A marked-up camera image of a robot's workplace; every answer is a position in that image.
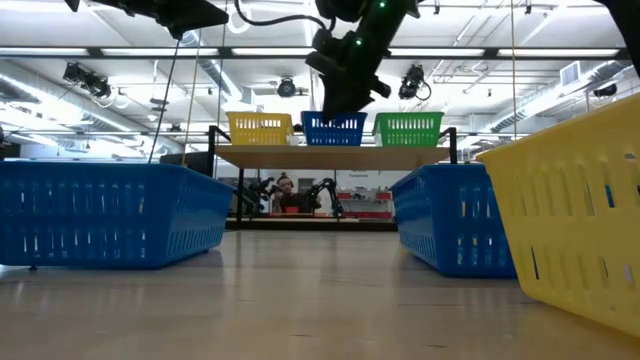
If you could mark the green plastic slotted basket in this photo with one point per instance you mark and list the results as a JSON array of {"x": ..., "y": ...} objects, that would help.
[{"x": 407, "y": 115}]

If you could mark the wooden shelf table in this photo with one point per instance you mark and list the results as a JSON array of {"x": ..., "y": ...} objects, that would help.
[{"x": 453, "y": 147}]

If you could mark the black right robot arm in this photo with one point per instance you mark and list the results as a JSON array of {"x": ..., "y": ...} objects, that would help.
[{"x": 385, "y": 25}]

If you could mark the red container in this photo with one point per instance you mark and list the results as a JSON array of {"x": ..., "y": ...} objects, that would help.
[{"x": 292, "y": 210}]

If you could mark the black table edge rail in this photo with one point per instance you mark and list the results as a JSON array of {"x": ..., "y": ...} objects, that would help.
[{"x": 310, "y": 225}]

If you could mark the black overhead beam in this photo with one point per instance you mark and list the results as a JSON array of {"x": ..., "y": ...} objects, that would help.
[{"x": 225, "y": 51}]

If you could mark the black track spotlight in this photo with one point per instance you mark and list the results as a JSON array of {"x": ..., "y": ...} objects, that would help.
[
  {"x": 411, "y": 82},
  {"x": 605, "y": 90},
  {"x": 87, "y": 80}
]

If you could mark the black computer monitor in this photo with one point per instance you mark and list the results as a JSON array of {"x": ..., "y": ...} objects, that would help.
[{"x": 192, "y": 162}]

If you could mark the yellow plastic slotted basket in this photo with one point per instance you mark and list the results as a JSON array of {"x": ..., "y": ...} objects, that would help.
[
  {"x": 565, "y": 220},
  {"x": 260, "y": 115}
]

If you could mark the wooden shelf board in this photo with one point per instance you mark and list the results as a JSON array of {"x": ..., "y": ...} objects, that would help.
[{"x": 330, "y": 157}]

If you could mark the red storage bin rack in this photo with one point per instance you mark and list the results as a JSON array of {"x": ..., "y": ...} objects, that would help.
[{"x": 365, "y": 215}]

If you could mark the white ceiling light panel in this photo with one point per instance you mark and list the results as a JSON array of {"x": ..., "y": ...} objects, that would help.
[
  {"x": 555, "y": 52},
  {"x": 45, "y": 51},
  {"x": 160, "y": 52},
  {"x": 270, "y": 52},
  {"x": 440, "y": 52}
]

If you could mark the round black ceiling fixture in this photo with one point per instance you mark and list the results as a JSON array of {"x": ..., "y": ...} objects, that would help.
[{"x": 286, "y": 88}]

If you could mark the blue plastic slotted basket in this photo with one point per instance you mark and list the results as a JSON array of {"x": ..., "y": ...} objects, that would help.
[
  {"x": 360, "y": 115},
  {"x": 125, "y": 222},
  {"x": 440, "y": 225}
]

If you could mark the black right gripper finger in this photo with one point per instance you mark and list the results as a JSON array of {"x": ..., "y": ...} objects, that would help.
[{"x": 342, "y": 107}]

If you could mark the white air vent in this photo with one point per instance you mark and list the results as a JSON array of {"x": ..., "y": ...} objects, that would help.
[{"x": 570, "y": 74}]

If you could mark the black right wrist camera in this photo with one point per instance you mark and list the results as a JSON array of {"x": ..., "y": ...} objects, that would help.
[{"x": 325, "y": 55}]

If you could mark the silver ceiling air duct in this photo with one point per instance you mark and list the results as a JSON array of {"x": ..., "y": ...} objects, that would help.
[
  {"x": 550, "y": 97},
  {"x": 30, "y": 95}
]

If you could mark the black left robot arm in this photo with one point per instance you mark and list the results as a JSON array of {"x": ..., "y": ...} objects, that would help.
[{"x": 190, "y": 12}]

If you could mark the black background robot arm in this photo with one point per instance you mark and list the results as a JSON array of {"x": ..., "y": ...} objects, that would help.
[
  {"x": 260, "y": 187},
  {"x": 327, "y": 181}
]

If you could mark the person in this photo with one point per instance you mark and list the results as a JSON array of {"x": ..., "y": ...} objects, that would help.
[{"x": 287, "y": 200}]

